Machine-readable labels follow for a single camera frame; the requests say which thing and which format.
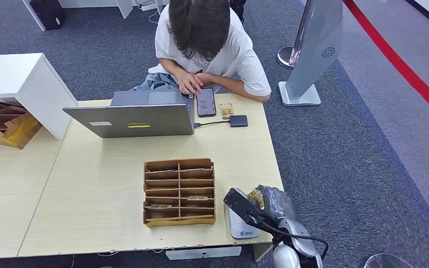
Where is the person's left hand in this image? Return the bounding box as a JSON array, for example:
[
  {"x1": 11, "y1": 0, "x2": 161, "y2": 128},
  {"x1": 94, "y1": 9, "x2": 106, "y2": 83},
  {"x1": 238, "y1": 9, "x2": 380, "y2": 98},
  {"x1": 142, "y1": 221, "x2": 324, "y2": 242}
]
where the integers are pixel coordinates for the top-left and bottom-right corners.
[{"x1": 194, "y1": 72, "x2": 215, "y2": 87}]

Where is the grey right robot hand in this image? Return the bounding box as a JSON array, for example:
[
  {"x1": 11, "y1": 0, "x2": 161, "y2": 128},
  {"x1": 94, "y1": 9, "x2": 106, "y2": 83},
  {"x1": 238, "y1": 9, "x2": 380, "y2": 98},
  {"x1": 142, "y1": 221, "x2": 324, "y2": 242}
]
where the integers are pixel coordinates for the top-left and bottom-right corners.
[{"x1": 256, "y1": 185, "x2": 297, "y2": 223}]

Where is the person's right hand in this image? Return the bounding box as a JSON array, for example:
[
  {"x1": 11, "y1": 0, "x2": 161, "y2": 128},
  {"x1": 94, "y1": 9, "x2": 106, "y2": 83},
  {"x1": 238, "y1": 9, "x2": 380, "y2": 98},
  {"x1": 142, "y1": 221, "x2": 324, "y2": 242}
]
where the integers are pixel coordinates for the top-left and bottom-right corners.
[{"x1": 177, "y1": 71, "x2": 204, "y2": 96}]

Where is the ID card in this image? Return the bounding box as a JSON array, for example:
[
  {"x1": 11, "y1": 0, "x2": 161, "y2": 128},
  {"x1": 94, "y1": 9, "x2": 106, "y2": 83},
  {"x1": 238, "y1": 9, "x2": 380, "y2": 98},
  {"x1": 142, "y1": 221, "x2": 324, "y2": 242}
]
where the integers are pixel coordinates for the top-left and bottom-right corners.
[{"x1": 247, "y1": 188, "x2": 266, "y2": 210}]

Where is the person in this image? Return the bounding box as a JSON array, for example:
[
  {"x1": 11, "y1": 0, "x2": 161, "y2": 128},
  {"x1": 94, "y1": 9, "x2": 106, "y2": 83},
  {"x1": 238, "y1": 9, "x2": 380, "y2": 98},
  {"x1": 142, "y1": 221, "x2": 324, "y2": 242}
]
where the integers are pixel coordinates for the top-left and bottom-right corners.
[{"x1": 131, "y1": 0, "x2": 272, "y2": 103}]

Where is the white card reader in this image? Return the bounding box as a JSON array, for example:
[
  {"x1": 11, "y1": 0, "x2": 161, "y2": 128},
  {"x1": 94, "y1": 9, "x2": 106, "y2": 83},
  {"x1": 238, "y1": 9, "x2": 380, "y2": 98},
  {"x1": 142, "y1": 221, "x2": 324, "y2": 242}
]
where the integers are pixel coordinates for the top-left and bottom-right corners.
[{"x1": 226, "y1": 188, "x2": 261, "y2": 240}]

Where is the wooden card organizer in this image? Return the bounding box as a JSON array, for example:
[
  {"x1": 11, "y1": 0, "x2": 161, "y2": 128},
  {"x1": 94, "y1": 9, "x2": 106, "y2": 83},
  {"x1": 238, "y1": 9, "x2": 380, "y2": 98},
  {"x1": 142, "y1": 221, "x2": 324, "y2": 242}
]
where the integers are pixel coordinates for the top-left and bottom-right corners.
[{"x1": 142, "y1": 158, "x2": 216, "y2": 229}]

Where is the black smartphone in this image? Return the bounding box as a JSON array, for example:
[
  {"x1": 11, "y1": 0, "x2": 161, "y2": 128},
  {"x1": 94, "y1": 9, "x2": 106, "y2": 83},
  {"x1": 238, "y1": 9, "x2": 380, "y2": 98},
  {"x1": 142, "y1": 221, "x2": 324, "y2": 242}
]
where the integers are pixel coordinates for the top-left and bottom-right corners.
[{"x1": 195, "y1": 87, "x2": 217, "y2": 118}]

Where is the small black hub box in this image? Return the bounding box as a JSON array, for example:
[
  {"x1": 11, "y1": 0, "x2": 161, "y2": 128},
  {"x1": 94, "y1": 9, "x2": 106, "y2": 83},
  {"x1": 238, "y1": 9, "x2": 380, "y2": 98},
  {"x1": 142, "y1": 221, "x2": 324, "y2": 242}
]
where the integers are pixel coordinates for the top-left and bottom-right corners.
[{"x1": 230, "y1": 114, "x2": 249, "y2": 128}]

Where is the grey laptop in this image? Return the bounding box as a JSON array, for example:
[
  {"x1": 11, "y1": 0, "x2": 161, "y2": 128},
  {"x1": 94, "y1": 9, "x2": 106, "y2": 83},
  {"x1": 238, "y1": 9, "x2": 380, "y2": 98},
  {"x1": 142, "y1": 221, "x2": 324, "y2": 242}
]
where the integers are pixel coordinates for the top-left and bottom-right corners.
[{"x1": 63, "y1": 89, "x2": 196, "y2": 139}]

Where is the black chair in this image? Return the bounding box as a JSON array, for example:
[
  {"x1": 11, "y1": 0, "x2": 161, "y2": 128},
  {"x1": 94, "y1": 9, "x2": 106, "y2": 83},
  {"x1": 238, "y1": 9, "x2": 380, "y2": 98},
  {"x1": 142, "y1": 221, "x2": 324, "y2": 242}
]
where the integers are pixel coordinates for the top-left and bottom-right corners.
[{"x1": 230, "y1": 0, "x2": 246, "y2": 23}]

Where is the grey kiosk stand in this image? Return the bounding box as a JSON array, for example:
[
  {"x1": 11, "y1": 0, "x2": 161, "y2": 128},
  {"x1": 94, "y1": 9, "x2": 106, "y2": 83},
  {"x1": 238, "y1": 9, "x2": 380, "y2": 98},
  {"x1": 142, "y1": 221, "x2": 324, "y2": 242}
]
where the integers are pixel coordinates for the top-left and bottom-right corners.
[{"x1": 278, "y1": 0, "x2": 344, "y2": 107}]

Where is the clear plastic dome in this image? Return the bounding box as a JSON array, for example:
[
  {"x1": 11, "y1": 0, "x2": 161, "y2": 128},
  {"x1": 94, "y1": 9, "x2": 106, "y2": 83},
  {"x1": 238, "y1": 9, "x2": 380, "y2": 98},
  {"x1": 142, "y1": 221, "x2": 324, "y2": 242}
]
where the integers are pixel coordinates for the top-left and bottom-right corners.
[{"x1": 363, "y1": 253, "x2": 417, "y2": 268}]

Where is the white furniture panel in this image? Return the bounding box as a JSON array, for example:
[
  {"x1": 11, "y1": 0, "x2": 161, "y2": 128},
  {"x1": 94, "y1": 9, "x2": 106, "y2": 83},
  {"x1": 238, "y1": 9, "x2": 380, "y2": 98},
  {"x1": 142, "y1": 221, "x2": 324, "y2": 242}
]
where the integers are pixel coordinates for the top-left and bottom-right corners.
[{"x1": 22, "y1": 0, "x2": 134, "y2": 32}]

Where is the white shelf box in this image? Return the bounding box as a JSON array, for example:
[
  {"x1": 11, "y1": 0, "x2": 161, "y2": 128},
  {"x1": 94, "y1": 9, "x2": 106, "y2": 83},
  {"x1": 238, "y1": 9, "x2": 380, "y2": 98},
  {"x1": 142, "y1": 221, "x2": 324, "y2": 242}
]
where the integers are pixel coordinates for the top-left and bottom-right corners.
[{"x1": 0, "y1": 52, "x2": 78, "y2": 142}]

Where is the cardboard divider box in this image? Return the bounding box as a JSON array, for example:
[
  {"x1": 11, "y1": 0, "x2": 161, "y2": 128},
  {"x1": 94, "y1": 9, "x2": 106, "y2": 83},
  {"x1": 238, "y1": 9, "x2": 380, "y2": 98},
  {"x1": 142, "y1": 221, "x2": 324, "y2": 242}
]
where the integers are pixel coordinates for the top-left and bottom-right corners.
[{"x1": 0, "y1": 99, "x2": 43, "y2": 150}]

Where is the red barrier strip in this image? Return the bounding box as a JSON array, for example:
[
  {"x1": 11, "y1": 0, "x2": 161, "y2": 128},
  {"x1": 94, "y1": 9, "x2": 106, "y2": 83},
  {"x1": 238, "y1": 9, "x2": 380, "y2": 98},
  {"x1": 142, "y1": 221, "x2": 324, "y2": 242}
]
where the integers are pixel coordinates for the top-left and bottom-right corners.
[{"x1": 343, "y1": 0, "x2": 429, "y2": 127}]

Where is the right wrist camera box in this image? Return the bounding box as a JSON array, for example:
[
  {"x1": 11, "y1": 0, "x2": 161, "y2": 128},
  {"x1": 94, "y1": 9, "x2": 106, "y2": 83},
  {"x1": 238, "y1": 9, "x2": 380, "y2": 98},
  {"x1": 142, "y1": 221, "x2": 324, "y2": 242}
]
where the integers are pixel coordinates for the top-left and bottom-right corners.
[{"x1": 223, "y1": 188, "x2": 277, "y2": 232}]

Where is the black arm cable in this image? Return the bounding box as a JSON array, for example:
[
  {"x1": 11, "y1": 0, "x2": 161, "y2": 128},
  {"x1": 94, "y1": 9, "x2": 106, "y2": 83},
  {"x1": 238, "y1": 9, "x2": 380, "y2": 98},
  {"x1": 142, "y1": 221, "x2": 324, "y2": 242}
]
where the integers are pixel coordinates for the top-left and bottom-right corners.
[{"x1": 255, "y1": 218, "x2": 329, "y2": 260}]

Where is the black hub cable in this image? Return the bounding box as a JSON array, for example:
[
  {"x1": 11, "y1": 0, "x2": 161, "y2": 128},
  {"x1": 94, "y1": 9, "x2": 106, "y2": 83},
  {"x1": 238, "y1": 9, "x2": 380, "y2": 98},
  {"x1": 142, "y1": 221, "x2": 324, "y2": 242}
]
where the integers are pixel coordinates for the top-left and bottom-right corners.
[{"x1": 193, "y1": 119, "x2": 231, "y2": 128}]

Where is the chrome stanchion post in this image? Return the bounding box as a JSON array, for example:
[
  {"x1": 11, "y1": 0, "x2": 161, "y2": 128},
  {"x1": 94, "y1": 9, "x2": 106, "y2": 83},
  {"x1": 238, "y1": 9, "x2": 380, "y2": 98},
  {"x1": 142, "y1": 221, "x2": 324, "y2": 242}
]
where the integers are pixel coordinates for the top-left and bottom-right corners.
[{"x1": 277, "y1": 0, "x2": 317, "y2": 70}]

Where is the white power strip with cables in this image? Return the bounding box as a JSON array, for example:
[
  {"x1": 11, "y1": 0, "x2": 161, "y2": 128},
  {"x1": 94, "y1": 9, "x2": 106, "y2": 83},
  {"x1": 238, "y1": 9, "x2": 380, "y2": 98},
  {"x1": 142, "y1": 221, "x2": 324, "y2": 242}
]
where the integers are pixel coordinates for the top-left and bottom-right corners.
[{"x1": 136, "y1": 0, "x2": 164, "y2": 23}]

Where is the white metal bracket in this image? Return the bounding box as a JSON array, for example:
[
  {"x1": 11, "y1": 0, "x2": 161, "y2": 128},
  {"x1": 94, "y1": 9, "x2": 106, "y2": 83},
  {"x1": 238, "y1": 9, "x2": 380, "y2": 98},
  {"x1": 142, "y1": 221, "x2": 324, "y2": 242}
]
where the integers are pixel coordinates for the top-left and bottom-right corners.
[{"x1": 165, "y1": 246, "x2": 242, "y2": 261}]

